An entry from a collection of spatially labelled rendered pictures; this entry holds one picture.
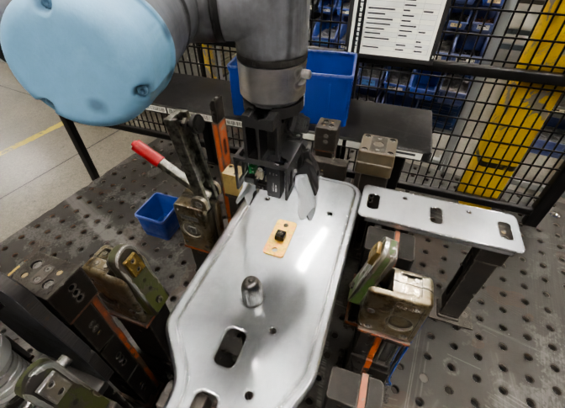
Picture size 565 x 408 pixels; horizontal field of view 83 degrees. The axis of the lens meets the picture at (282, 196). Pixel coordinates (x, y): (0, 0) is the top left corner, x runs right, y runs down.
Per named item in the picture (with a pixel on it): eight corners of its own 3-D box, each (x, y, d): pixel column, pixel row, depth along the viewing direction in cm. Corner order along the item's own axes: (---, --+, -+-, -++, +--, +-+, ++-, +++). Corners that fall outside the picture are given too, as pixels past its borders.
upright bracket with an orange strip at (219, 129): (240, 272, 87) (214, 101, 54) (235, 272, 88) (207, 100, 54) (245, 264, 89) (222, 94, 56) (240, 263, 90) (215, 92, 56)
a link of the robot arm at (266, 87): (253, 41, 37) (320, 49, 35) (256, 79, 41) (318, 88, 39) (224, 64, 32) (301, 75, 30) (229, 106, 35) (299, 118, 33)
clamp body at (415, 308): (388, 407, 64) (449, 325, 41) (330, 385, 67) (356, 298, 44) (392, 362, 70) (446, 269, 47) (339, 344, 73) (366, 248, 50)
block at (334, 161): (332, 249, 93) (346, 166, 73) (293, 239, 96) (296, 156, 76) (335, 241, 95) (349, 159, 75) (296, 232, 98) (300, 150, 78)
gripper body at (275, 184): (234, 192, 43) (223, 109, 34) (259, 156, 49) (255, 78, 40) (289, 205, 41) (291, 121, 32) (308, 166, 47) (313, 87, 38)
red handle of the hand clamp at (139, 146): (206, 202, 55) (126, 145, 52) (202, 208, 56) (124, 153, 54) (218, 187, 58) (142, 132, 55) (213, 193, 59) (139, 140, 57)
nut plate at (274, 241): (282, 258, 54) (282, 254, 53) (261, 252, 55) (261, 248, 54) (297, 224, 60) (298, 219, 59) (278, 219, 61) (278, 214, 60)
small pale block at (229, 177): (250, 284, 84) (237, 177, 60) (238, 281, 85) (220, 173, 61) (256, 274, 87) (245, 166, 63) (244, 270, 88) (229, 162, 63)
